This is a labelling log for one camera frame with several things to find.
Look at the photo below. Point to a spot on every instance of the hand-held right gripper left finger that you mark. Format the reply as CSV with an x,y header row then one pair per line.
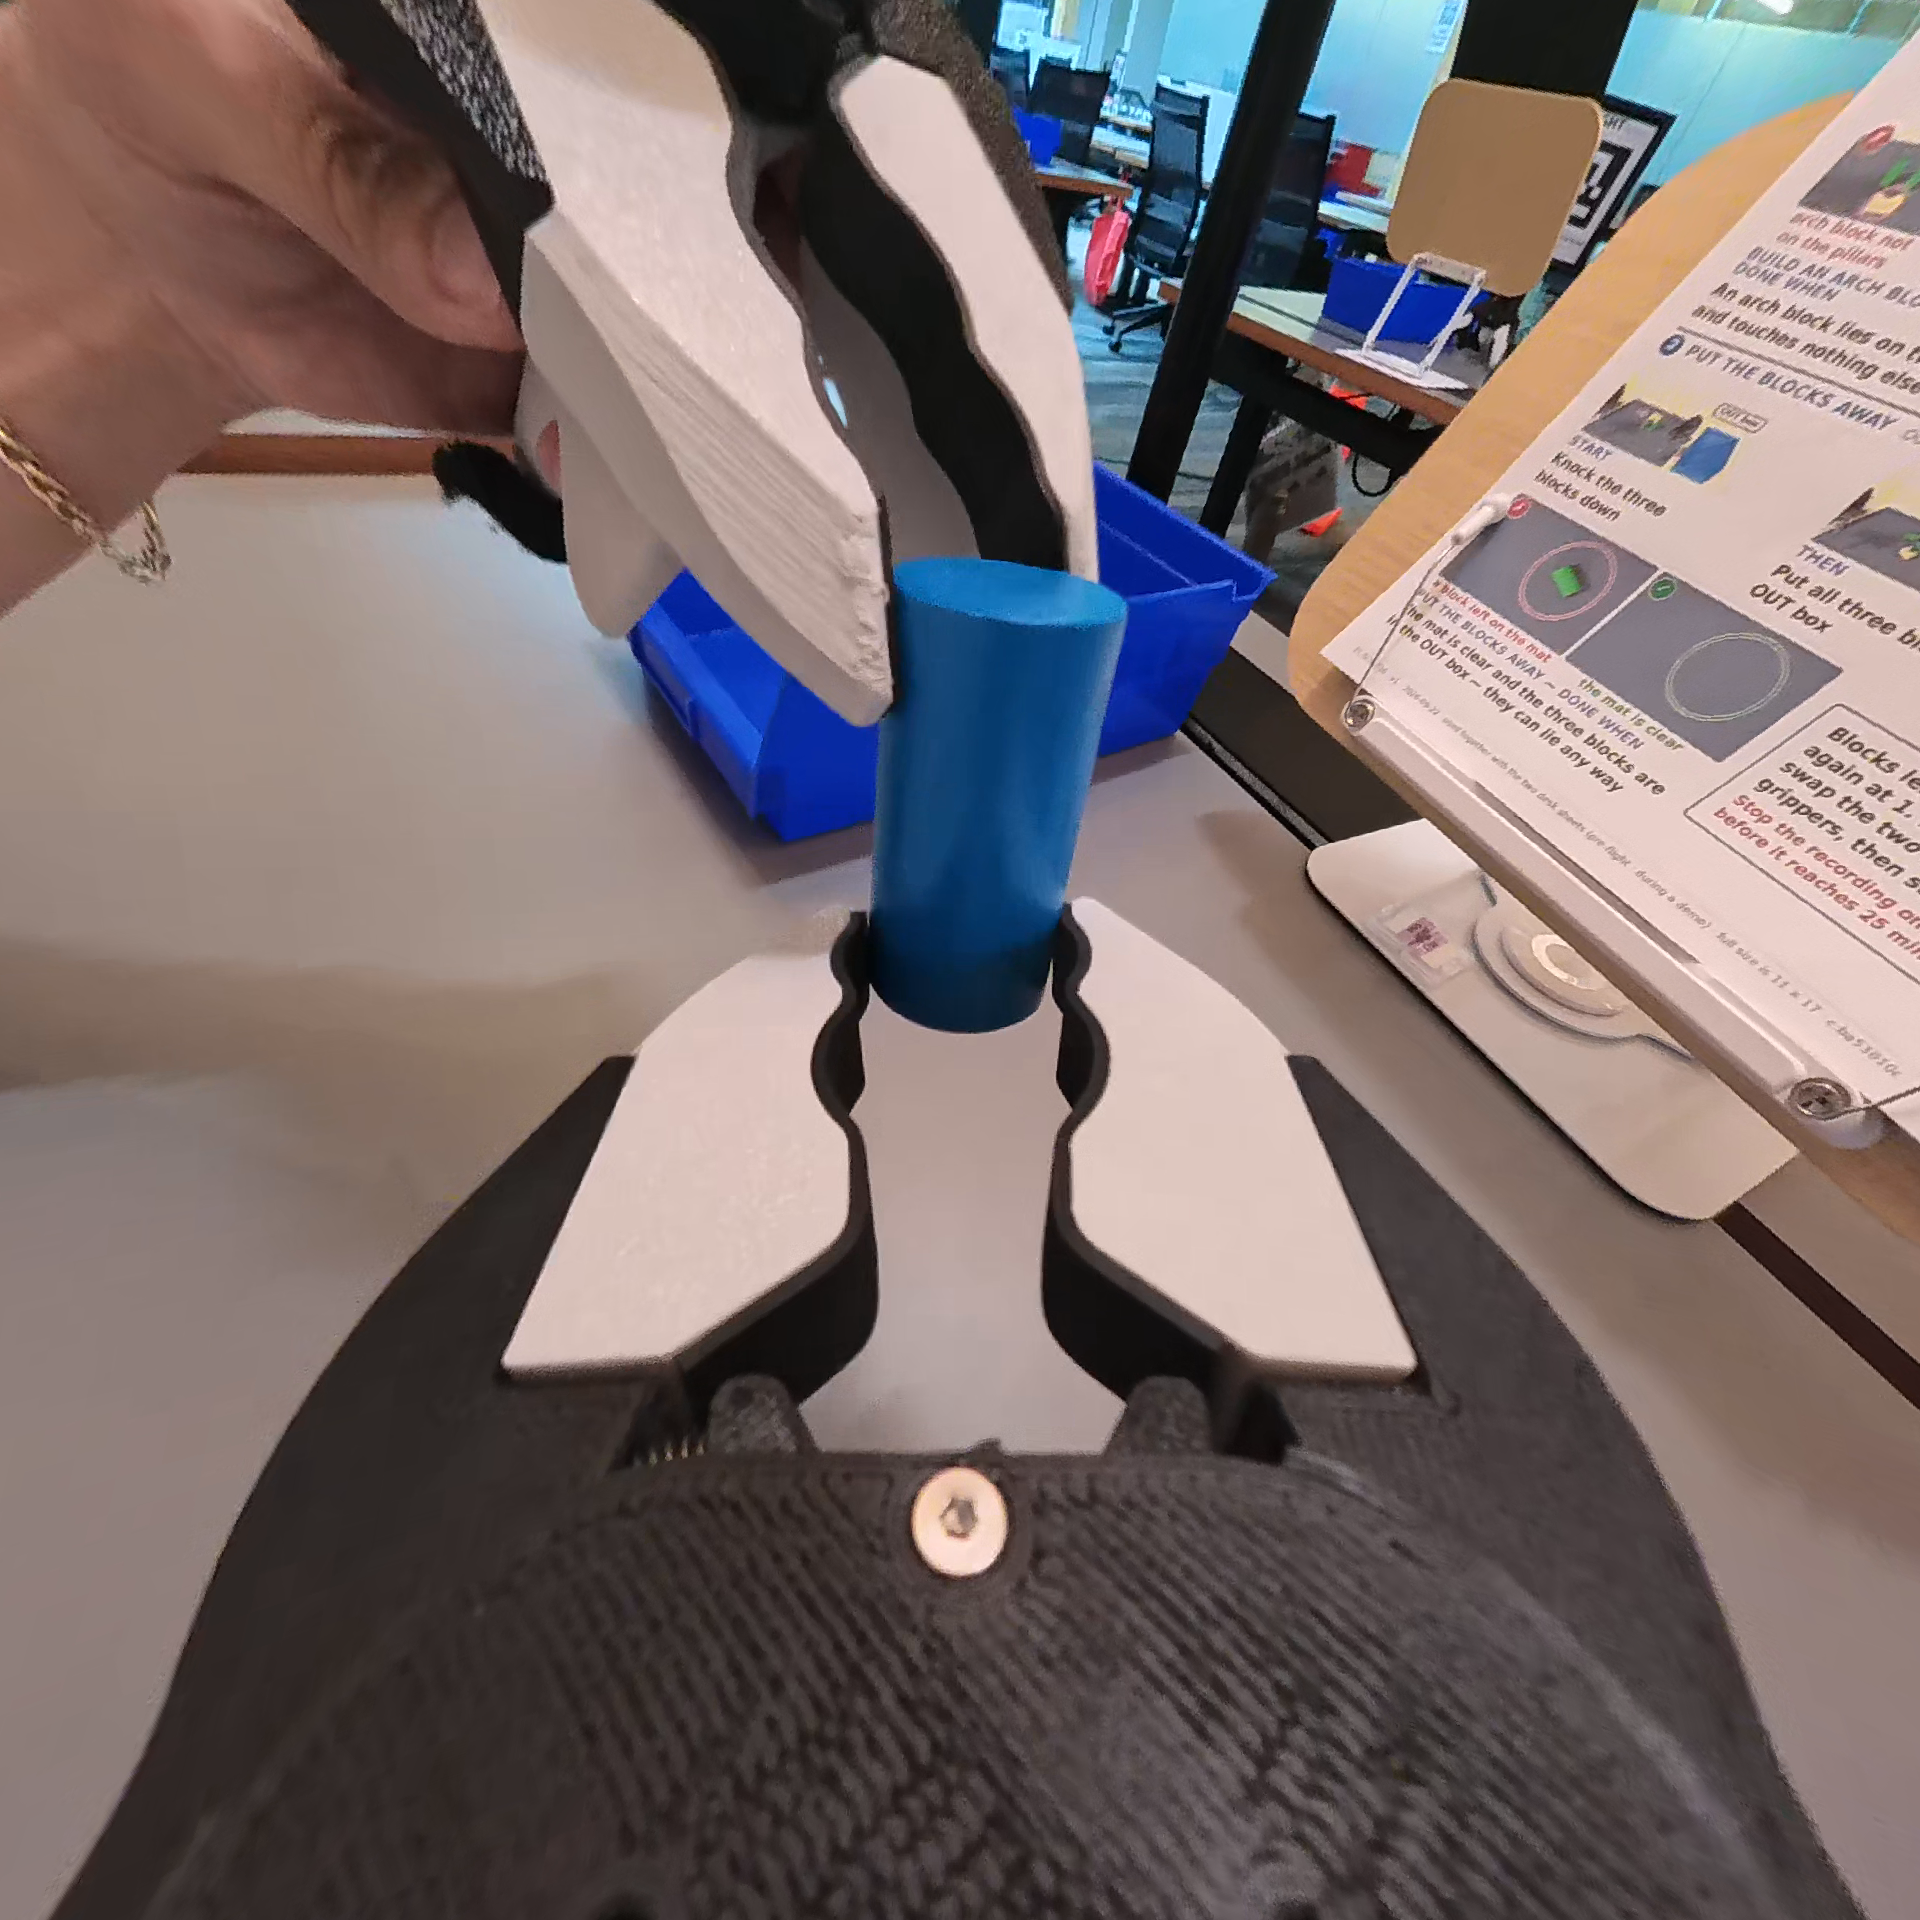
x,y
693,1202

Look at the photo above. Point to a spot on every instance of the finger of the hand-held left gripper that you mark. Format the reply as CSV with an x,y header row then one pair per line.
x,y
977,211
672,379

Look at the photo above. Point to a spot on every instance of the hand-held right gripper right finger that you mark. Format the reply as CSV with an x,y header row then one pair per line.
x,y
1229,1202

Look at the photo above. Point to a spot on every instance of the blue plastic bin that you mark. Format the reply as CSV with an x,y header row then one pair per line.
x,y
1184,604

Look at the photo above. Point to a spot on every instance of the blue cylinder block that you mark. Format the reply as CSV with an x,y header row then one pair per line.
x,y
988,780

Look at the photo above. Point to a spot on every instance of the person's left forearm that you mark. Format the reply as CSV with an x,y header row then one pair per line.
x,y
34,521

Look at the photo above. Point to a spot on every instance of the person's left hand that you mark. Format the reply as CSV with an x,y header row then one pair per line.
x,y
190,229

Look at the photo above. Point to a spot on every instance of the black office chair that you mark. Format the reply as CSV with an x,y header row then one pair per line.
x,y
1174,194
1063,113

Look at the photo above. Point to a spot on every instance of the red bag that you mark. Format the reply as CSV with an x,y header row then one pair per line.
x,y
1112,255

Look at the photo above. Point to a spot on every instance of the black pillar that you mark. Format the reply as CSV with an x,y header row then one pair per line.
x,y
1229,229

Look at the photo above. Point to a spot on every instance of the white stand base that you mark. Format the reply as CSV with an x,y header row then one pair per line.
x,y
1394,888

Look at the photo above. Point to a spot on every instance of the wooden office desk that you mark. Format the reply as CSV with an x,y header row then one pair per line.
x,y
1318,355

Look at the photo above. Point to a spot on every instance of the small blue bin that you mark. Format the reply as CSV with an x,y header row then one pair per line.
x,y
1371,291

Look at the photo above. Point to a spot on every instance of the wooden stand board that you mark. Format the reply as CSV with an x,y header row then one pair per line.
x,y
1438,449

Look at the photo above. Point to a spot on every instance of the tan board on stand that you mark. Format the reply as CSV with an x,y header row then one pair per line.
x,y
1502,180

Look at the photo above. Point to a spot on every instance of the black and white tag sign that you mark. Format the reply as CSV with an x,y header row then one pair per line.
x,y
1625,180

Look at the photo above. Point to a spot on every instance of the printed instruction sheet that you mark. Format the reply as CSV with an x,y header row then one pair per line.
x,y
1727,521

